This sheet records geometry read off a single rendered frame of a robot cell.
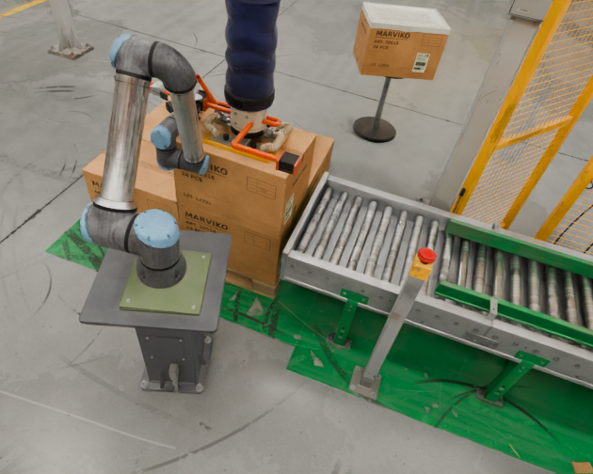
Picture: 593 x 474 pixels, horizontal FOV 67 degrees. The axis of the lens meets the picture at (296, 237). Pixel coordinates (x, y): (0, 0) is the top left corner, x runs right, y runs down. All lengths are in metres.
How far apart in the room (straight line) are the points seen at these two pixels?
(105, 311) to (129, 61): 0.88
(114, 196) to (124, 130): 0.23
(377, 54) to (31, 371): 3.06
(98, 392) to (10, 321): 0.68
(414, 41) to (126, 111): 2.57
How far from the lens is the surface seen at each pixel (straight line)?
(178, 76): 1.62
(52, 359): 2.67
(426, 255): 1.69
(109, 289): 1.87
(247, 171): 2.08
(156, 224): 1.65
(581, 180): 2.59
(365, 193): 2.59
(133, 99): 1.64
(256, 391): 2.42
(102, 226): 1.71
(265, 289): 2.66
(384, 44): 3.69
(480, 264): 2.50
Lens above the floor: 2.20
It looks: 46 degrees down
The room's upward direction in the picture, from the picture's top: 9 degrees clockwise
